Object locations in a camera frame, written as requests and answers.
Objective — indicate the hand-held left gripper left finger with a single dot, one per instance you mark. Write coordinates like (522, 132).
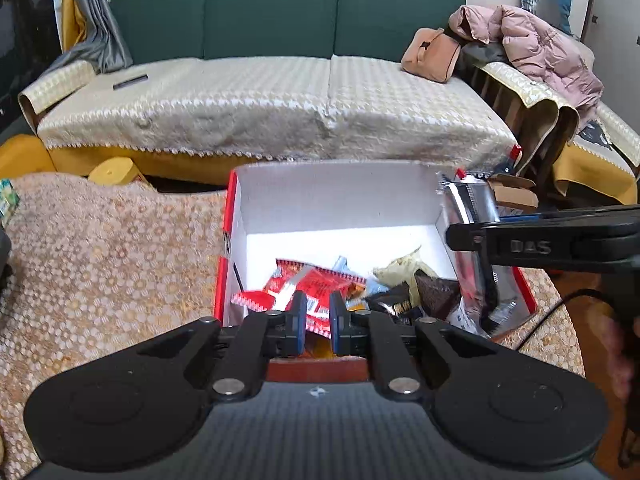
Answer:
(299, 322)

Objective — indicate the red cardboard box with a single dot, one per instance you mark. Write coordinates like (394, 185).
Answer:
(340, 200)

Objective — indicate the yellow curtain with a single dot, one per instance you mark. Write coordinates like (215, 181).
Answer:
(72, 15)

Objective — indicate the pink puffer jacket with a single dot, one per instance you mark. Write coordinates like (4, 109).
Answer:
(545, 50)

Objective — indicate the black remote control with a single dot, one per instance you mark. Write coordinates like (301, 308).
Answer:
(131, 82)

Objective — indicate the small cardboard box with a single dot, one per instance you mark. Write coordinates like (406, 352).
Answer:
(515, 195)

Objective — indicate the person's right hand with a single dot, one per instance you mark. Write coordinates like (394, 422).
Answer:
(620, 360)

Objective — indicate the beige sofa armrest cover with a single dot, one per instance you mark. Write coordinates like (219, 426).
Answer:
(55, 85)

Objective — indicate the wooden armchair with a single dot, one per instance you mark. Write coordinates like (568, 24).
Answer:
(505, 100)

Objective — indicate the pale green snack packet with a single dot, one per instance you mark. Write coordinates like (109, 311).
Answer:
(400, 267)

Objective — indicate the white snack packet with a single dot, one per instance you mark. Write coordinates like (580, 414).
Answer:
(462, 317)

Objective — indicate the light blue snack packet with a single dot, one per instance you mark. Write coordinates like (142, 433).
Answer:
(342, 264)

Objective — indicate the dark grey garment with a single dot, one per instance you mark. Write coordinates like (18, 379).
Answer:
(482, 55)

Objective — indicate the yellow plastic rocking toy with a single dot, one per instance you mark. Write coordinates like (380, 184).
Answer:
(115, 170)

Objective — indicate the green sofa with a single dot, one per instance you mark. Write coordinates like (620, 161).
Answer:
(270, 10)

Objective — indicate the black snack packet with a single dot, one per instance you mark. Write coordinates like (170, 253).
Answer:
(395, 305)

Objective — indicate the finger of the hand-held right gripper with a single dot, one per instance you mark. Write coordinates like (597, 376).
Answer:
(470, 236)

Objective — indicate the beige sofa seat cover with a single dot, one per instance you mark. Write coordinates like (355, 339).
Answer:
(250, 105)

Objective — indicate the tan bag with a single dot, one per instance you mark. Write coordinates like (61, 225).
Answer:
(432, 55)

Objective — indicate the red snack packet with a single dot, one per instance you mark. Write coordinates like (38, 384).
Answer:
(320, 280)

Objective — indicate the silver snack packet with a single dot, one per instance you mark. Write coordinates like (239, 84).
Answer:
(467, 200)

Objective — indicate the green tissue pack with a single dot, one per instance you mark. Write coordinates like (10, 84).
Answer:
(7, 202)

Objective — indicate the blue bottle with red cap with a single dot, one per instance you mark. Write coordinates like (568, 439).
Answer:
(512, 160)

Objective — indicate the grey curtain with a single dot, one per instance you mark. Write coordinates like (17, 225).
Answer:
(100, 25)

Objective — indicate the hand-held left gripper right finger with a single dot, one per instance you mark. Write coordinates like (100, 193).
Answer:
(336, 325)

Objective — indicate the beige armchair cover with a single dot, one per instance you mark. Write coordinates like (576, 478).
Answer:
(530, 92)

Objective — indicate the maroon snack packet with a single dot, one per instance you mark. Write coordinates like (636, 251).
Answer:
(440, 295)

